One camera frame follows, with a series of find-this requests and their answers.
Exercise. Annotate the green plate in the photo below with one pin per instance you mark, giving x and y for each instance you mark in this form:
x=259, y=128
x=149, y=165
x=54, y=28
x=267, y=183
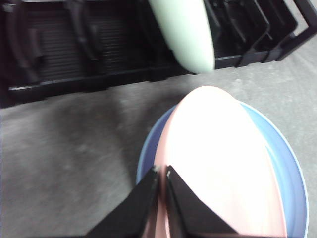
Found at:
x=185, y=32

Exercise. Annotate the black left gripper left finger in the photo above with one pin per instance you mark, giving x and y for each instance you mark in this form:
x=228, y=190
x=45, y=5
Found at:
x=133, y=210

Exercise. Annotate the blue plate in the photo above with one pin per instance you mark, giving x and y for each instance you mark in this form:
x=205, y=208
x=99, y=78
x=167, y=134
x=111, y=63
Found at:
x=284, y=161

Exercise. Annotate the black plastic dish rack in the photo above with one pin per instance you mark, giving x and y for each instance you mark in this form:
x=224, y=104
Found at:
x=62, y=62

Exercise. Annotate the pink plate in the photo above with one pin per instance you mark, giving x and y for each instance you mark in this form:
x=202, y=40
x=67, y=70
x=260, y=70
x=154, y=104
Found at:
x=218, y=148

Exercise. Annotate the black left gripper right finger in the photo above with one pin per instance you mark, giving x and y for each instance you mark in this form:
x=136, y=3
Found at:
x=193, y=215

